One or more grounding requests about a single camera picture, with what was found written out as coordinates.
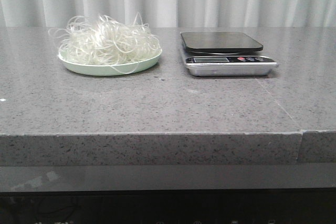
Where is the light green round plate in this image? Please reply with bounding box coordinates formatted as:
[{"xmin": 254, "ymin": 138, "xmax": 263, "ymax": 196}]
[{"xmin": 58, "ymin": 49, "xmax": 162, "ymax": 77}]

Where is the silver black kitchen scale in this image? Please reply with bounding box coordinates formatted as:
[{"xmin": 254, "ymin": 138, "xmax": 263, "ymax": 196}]
[{"xmin": 181, "ymin": 31, "xmax": 278, "ymax": 77}]

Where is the white vermicelli noodle bundle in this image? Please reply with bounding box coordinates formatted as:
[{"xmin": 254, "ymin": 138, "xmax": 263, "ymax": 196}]
[{"xmin": 48, "ymin": 14, "xmax": 162, "ymax": 65}]

